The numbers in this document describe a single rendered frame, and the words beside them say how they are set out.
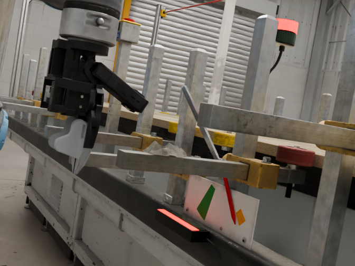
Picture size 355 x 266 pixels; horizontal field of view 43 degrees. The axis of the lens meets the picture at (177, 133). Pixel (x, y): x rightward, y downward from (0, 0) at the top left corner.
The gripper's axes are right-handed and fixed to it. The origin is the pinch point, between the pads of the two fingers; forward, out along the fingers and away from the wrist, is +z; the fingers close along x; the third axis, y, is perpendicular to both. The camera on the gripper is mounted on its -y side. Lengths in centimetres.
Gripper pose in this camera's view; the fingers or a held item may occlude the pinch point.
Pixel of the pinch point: (80, 166)
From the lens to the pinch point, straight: 77.0
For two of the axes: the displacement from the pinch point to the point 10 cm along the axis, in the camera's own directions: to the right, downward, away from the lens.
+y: -8.6, -1.2, -5.0
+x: 4.9, 1.3, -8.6
